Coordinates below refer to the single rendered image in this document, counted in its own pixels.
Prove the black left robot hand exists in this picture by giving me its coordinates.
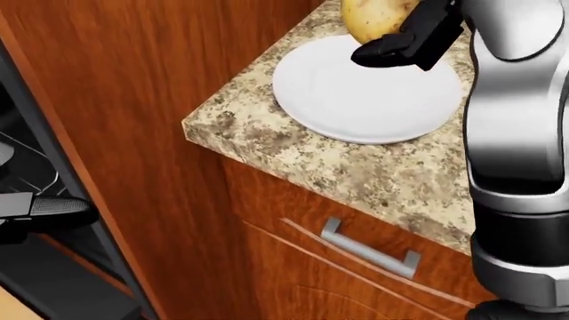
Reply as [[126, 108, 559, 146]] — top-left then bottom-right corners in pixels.
[[0, 195, 98, 244]]

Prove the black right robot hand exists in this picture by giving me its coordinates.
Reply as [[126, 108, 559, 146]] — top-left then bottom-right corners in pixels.
[[349, 0, 465, 72]]

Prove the yellow brown potato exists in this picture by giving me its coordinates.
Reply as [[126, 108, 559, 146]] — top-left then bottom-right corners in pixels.
[[340, 0, 421, 45]]

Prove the black oven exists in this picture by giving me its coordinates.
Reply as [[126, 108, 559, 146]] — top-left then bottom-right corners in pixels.
[[0, 41, 159, 320]]

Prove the metal oven rack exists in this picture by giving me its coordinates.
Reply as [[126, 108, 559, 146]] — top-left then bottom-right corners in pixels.
[[0, 131, 61, 197]]

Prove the black oven door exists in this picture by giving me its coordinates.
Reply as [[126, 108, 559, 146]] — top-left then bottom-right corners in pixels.
[[0, 235, 143, 320]]

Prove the white round plate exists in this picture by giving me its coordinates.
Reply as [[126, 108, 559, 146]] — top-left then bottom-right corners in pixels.
[[271, 35, 464, 146]]

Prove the tall wooden cabinet panel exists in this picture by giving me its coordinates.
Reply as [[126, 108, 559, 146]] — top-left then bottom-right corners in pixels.
[[0, 0, 328, 320]]

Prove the granite countertop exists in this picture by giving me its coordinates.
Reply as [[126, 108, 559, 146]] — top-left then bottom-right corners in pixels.
[[180, 0, 484, 258]]

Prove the wooden drawer front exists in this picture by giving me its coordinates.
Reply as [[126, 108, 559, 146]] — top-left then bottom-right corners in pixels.
[[220, 155, 497, 320]]

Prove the silver drawer handle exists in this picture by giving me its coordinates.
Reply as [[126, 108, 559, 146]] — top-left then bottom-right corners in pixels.
[[319, 216, 421, 280]]

